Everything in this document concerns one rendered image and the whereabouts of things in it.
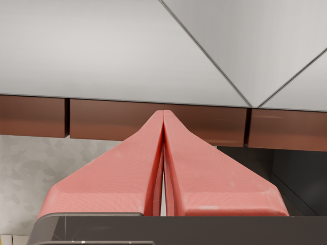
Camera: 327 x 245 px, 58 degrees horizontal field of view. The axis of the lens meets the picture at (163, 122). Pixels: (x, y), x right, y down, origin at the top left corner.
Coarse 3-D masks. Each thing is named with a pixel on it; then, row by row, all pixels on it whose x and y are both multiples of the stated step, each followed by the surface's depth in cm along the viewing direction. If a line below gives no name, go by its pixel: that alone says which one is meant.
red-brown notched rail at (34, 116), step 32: (0, 96) 29; (32, 96) 29; (0, 128) 29; (32, 128) 29; (64, 128) 29; (96, 128) 29; (128, 128) 29; (192, 128) 30; (224, 128) 30; (256, 128) 30; (288, 128) 30; (320, 128) 30
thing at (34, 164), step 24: (0, 144) 45; (24, 144) 45; (48, 144) 45; (72, 144) 45; (96, 144) 45; (0, 168) 45; (24, 168) 45; (48, 168) 45; (72, 168) 45; (0, 192) 46; (24, 192) 46; (0, 216) 47; (24, 216) 47
